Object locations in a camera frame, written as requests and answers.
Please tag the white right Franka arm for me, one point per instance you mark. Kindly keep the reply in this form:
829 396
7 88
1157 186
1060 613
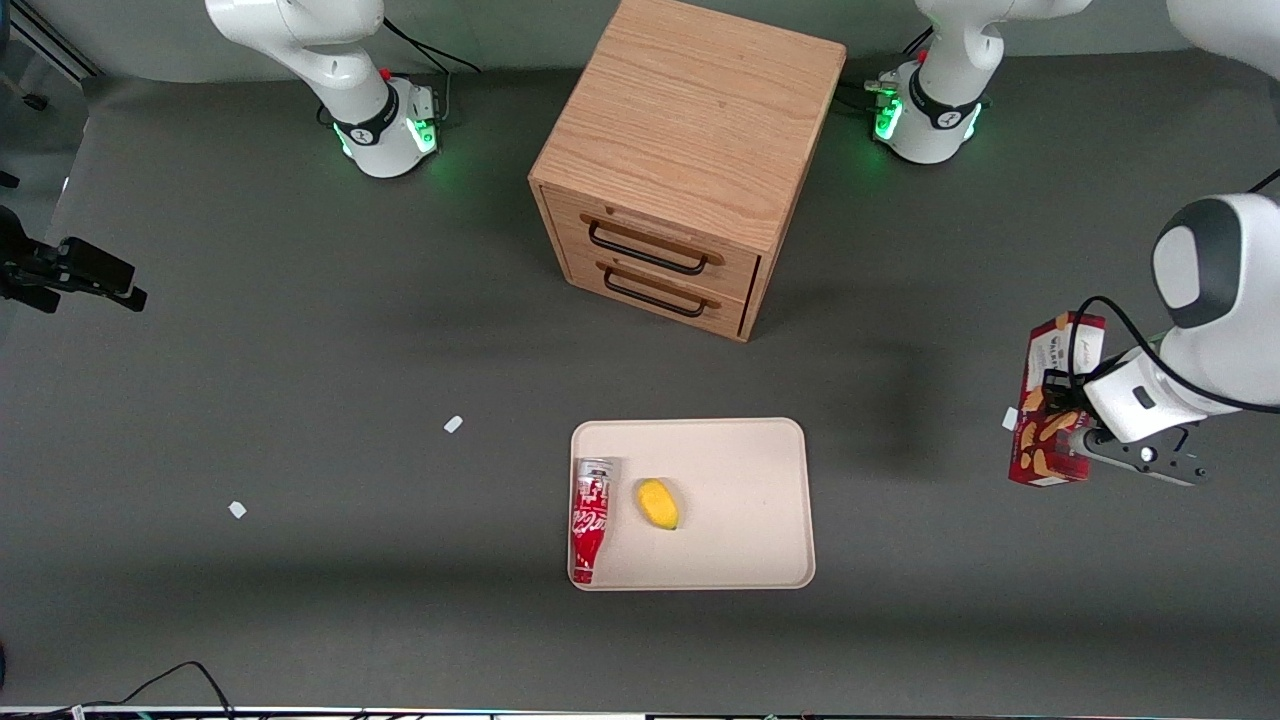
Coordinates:
340 60

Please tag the small black plug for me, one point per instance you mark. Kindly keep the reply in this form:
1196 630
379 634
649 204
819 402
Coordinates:
36 101

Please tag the aluminium frame rail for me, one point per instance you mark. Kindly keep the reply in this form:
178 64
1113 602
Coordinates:
50 38

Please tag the beige plastic tray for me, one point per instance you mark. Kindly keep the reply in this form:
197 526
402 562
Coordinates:
740 500

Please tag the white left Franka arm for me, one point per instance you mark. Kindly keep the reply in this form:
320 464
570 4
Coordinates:
1215 300

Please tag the yellow mango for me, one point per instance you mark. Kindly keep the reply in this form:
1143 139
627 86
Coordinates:
658 504

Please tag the wooden drawer cabinet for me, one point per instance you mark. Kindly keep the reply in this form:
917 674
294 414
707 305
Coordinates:
690 110

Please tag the red cookie box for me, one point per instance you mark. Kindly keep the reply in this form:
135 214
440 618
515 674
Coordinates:
1045 445

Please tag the red cola can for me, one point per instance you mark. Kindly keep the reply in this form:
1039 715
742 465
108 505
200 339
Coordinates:
590 520

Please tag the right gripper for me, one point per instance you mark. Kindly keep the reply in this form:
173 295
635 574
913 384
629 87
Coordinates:
42 271

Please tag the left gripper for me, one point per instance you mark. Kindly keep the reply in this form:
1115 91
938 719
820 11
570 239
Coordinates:
1061 384

